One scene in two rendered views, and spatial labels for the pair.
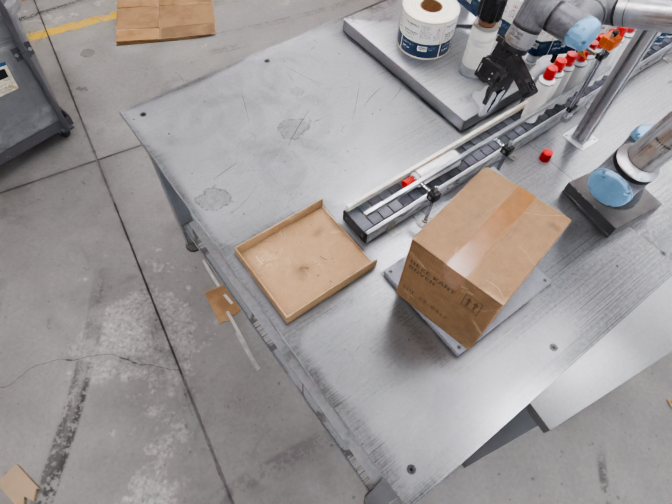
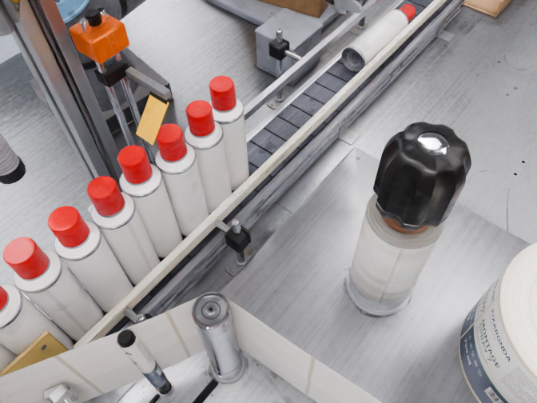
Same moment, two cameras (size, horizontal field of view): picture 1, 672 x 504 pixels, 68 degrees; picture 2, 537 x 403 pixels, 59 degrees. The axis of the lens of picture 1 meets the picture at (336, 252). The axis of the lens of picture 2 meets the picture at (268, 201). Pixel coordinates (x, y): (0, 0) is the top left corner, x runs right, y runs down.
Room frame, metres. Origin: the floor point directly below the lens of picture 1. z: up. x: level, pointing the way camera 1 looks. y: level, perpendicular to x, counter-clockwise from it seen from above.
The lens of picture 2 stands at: (1.77, -0.63, 1.50)
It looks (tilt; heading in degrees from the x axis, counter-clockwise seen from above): 55 degrees down; 171
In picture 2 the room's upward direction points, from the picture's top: 2 degrees counter-clockwise
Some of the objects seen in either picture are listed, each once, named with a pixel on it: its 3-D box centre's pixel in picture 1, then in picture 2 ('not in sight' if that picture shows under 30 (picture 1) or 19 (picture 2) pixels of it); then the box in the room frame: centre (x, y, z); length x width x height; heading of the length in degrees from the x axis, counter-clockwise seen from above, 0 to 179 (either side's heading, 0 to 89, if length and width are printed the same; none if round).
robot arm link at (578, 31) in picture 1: (576, 24); not in sight; (1.12, -0.54, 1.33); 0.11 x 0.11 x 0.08; 47
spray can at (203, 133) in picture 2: (548, 86); (208, 161); (1.32, -0.65, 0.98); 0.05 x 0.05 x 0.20
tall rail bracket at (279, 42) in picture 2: (497, 155); (288, 71); (1.08, -0.48, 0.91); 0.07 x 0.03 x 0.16; 40
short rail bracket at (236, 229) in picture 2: not in sight; (239, 242); (1.41, -0.62, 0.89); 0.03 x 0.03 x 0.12; 40
